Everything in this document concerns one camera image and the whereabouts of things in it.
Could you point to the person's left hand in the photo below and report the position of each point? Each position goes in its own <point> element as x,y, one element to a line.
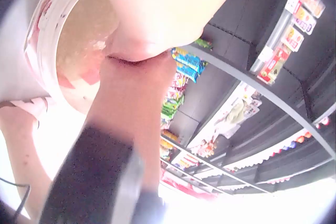
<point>162,11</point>

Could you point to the person's right hand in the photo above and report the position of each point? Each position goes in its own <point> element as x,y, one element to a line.
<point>131,98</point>

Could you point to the white tub with red print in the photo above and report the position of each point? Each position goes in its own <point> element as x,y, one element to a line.
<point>78,37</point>

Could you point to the black wrist band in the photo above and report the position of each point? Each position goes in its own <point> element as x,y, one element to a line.
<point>86,174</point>

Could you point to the person's legs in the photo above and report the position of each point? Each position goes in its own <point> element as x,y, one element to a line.
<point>15,142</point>

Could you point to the full shop shelf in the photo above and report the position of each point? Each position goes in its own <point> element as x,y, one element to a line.
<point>262,119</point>

